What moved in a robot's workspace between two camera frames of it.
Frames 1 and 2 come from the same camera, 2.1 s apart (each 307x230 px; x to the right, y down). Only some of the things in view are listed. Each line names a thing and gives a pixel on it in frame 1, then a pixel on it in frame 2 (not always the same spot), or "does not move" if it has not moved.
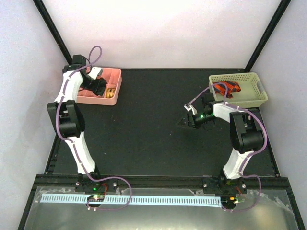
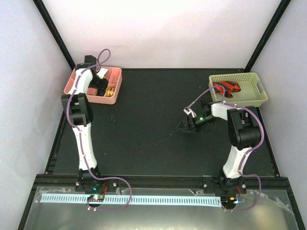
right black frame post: [266, 35] does not move
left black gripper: [82, 86] → [102, 86]
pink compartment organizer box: [113, 78] does not move
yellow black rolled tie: [110, 93] does not move
